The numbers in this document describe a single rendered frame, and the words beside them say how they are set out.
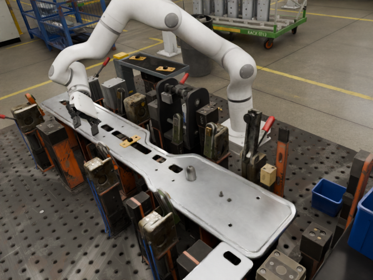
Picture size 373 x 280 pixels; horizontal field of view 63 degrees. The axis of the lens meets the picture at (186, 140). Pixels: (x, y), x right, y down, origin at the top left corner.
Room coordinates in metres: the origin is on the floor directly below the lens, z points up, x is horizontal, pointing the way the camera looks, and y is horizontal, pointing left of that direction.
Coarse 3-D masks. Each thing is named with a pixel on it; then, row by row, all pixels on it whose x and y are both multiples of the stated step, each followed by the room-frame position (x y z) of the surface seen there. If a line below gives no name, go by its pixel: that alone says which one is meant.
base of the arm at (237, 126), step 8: (232, 104) 1.30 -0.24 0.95; (240, 104) 1.27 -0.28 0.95; (248, 104) 1.28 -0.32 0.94; (232, 112) 1.30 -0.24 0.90; (240, 112) 1.28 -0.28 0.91; (232, 120) 1.31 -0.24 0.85; (240, 120) 1.28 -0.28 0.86; (232, 128) 1.32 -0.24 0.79; (240, 128) 1.28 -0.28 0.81; (232, 136) 1.27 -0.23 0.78; (240, 136) 1.25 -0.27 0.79
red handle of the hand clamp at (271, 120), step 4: (272, 116) 0.82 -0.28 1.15; (268, 120) 0.81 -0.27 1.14; (272, 120) 0.81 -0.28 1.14; (264, 124) 0.81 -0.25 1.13; (268, 124) 0.80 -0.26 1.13; (272, 124) 0.80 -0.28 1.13; (264, 128) 0.79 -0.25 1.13; (268, 128) 0.79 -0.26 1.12; (260, 132) 0.79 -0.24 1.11; (264, 132) 0.79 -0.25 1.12; (260, 136) 0.78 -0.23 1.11; (264, 136) 0.78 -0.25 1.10; (260, 140) 0.77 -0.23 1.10; (248, 152) 0.75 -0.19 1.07; (248, 156) 0.74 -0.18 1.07
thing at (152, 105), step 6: (150, 102) 1.17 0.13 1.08; (156, 102) 1.16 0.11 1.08; (150, 108) 1.14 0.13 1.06; (156, 108) 1.11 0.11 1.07; (150, 114) 1.15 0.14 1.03; (156, 114) 1.12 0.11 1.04; (156, 120) 1.12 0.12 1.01; (156, 126) 1.13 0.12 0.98; (156, 132) 1.15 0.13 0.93; (162, 138) 1.13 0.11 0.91; (162, 144) 1.13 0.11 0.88
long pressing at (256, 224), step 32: (64, 96) 1.52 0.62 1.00; (128, 128) 1.10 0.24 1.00; (128, 160) 0.88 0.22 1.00; (192, 160) 0.84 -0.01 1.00; (192, 192) 0.68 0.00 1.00; (224, 192) 0.66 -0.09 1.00; (256, 192) 0.65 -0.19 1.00; (224, 224) 0.54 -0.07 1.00; (256, 224) 0.53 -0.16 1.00; (288, 224) 0.52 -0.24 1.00; (256, 256) 0.44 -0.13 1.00
